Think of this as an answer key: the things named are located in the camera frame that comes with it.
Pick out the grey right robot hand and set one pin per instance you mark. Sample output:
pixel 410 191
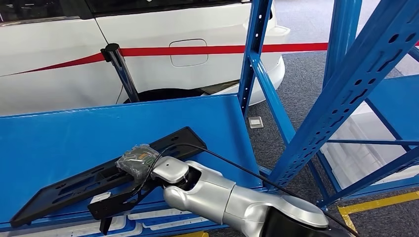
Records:
pixel 137 162

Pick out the black plastic frame part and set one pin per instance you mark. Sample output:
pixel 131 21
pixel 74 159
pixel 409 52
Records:
pixel 49 202

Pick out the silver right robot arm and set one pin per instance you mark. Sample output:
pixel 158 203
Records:
pixel 212 196

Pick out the blue metal shelf rack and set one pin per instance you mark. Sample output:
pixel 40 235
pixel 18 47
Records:
pixel 399 104
pixel 98 137

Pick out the long black plastic part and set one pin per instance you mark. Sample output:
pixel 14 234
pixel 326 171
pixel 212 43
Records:
pixel 105 227

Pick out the yellow floor tape square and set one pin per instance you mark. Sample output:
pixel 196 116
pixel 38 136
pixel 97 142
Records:
pixel 193 234

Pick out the silver floor outlet plate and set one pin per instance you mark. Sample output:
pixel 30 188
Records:
pixel 255 122

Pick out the red barrier belt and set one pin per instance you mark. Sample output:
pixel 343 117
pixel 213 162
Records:
pixel 196 50

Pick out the white car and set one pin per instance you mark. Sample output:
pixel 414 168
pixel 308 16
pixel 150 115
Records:
pixel 49 49

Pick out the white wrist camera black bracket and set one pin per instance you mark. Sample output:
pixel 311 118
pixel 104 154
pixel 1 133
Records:
pixel 108 209

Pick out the black stanchion post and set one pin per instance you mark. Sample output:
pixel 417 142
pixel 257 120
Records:
pixel 126 78

